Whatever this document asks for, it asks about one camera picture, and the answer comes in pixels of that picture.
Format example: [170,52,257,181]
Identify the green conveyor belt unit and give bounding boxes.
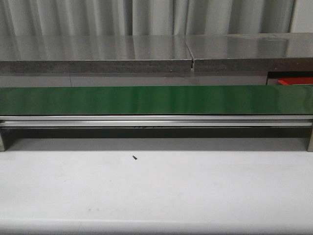
[0,85,313,151]

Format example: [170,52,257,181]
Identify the grey stone counter left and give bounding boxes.
[0,36,193,87]

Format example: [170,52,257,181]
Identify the grey stone counter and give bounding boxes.
[185,33,313,85]
[0,36,193,87]

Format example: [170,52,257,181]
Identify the grey stone counter right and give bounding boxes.
[185,33,313,85]

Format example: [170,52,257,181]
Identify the red plastic tray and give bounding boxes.
[277,77,313,85]

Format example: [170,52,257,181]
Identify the grey pleated curtain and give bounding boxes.
[0,0,295,36]

